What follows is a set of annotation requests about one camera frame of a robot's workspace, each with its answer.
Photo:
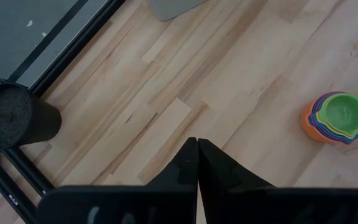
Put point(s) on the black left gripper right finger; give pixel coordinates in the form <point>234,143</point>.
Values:
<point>216,171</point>

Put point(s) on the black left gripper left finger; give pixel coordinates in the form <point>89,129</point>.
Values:
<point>186,168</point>

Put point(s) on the orange measuring cup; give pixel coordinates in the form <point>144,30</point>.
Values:
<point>304,124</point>

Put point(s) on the red measuring cup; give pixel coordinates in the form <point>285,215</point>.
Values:
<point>312,109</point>

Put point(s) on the blue measuring cup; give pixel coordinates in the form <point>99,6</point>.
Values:
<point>346,141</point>

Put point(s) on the green measuring cup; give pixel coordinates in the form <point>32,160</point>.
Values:
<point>343,113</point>

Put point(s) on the grey plastic basket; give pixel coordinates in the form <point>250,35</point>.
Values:
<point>179,9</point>

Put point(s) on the black plant pot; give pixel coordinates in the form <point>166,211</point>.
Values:
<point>39,124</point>

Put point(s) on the black aluminium table frame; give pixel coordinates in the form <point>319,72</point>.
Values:
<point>73,49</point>

